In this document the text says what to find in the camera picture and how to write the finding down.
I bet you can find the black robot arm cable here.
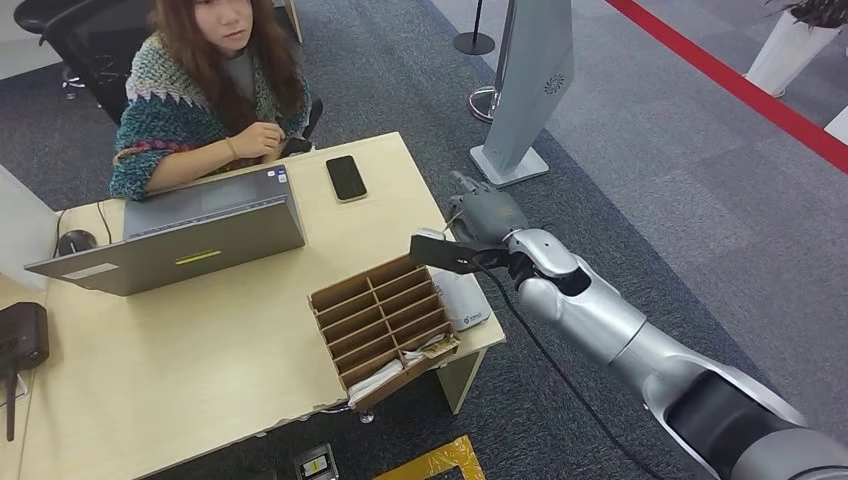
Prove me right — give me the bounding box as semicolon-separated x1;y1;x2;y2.
472;260;665;480

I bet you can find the black router with antenna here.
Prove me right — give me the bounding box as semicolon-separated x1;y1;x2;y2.
0;301;51;444

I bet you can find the white room key card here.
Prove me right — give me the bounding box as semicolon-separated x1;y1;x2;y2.
347;359;405;408
400;334;447;367

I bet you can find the potted plant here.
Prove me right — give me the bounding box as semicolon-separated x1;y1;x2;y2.
765;0;848;29

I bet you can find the beige background desk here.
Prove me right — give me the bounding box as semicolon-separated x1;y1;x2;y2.
286;0;305;44

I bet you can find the black office chair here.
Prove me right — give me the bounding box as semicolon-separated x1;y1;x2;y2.
13;0;325;157

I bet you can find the grey laptop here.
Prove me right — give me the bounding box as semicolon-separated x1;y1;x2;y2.
25;164;308;297

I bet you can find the person's right hand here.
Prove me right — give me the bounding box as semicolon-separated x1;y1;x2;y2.
228;121;286;160

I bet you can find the grey kiosk stand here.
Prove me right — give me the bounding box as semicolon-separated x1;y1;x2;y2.
469;0;576;189

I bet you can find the patterned room key card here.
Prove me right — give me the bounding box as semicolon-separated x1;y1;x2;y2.
424;336;460;360

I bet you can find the black stanchion post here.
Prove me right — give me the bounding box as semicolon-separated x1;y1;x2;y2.
453;0;497;56

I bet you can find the black laptop cable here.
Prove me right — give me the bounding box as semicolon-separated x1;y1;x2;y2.
96;200;114;247

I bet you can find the white block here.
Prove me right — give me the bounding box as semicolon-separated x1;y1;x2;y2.
823;104;848;146

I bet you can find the chrome stanchion base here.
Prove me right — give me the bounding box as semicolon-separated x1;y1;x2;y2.
467;84;502;125

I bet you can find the white planter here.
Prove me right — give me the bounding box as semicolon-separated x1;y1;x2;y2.
743;8;844;99

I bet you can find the yellow floor tape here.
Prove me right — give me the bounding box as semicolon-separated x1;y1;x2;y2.
370;435;487;480

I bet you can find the black smartphone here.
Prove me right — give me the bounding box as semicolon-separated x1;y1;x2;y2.
325;154;369;203

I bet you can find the cardboard card organizer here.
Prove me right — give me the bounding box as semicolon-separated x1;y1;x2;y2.
307;254;460;413

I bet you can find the grey floor socket box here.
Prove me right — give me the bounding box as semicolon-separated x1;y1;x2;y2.
293;443;340;480

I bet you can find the white card reader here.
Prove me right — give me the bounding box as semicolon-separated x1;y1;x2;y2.
431;270;492;333

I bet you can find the black computer mouse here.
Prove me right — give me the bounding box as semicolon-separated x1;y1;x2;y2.
56;229;98;258

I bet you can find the light wooden desk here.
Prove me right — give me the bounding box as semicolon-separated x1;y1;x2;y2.
0;131;507;480

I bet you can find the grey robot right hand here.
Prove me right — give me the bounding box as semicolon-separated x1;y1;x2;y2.
448;170;530;246

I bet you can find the red barrier belt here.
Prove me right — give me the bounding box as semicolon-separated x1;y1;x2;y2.
604;0;848;175

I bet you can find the person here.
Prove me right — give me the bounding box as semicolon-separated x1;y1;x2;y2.
109;0;325;202

